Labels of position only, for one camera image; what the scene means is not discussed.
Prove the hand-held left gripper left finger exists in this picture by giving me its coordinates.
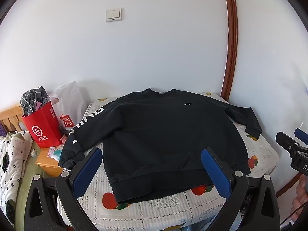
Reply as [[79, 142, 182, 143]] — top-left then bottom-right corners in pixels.
[[24, 147, 104, 231]]

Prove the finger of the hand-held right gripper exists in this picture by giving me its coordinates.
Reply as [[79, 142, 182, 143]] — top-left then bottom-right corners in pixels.
[[294, 128, 308, 147], [276, 131, 301, 156]]

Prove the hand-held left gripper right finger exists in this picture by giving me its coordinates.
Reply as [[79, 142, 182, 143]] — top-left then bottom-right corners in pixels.
[[201, 147, 281, 231]]

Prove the black sweatshirt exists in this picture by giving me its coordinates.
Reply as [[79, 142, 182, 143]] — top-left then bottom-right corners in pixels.
[[58, 88, 263, 204]]

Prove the person's right hand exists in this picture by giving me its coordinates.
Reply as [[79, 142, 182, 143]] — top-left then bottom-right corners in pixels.
[[290, 173, 308, 222]]

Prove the brown wooden skirting board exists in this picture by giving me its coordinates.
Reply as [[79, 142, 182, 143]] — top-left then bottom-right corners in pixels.
[[275, 171, 301, 198]]

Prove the white teal packet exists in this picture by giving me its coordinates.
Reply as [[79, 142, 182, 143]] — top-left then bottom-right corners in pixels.
[[47, 146, 63, 160]]

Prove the wooden nightstand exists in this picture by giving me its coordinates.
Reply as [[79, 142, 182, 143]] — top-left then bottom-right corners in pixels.
[[35, 147, 66, 177]]

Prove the red paper bag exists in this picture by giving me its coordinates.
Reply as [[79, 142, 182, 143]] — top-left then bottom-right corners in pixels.
[[22, 101, 63, 149]]

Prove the green bed sheet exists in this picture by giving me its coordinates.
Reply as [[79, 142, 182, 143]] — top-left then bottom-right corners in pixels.
[[16, 140, 58, 231]]

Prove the fruit print tablecloth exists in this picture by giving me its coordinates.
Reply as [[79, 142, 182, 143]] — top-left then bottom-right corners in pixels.
[[56, 92, 280, 231]]

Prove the white plastic bag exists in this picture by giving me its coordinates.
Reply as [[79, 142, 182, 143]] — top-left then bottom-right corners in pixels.
[[49, 80, 88, 135]]

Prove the white polka dot quilt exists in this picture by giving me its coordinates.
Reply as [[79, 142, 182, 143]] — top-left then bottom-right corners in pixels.
[[0, 130, 34, 222]]

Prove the grey checked cloth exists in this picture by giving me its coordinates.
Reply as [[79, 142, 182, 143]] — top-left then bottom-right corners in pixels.
[[20, 86, 50, 116]]

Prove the wooden headboard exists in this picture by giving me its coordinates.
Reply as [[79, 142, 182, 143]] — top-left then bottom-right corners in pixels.
[[0, 103, 27, 135]]

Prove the black cable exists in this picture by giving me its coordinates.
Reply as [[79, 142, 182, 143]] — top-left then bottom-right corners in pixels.
[[280, 203, 305, 227]]

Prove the brown wooden door frame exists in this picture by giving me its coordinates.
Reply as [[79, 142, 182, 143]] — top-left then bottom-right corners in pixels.
[[220, 0, 239, 101]]

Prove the white light switch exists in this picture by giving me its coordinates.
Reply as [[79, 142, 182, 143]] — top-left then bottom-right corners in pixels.
[[106, 8, 122, 23]]

